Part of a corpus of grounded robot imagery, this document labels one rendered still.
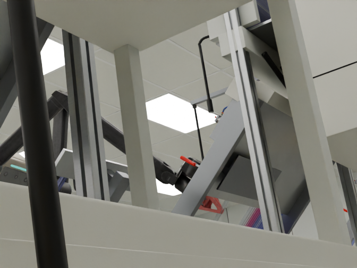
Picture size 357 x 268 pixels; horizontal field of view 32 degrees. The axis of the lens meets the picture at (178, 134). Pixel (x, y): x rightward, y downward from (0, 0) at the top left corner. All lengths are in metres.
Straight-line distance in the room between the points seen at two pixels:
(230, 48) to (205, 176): 0.37
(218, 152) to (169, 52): 3.76
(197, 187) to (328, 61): 0.51
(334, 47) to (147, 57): 3.92
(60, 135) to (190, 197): 0.97
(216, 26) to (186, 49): 3.61
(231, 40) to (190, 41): 3.57
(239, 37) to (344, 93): 0.35
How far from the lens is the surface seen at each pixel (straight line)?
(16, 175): 2.49
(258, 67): 1.93
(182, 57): 5.63
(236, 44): 1.81
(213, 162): 1.79
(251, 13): 1.85
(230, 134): 1.79
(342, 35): 1.73
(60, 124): 2.67
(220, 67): 5.95
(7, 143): 2.26
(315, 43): 1.75
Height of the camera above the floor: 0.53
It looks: 19 degrees up
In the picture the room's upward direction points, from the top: 9 degrees counter-clockwise
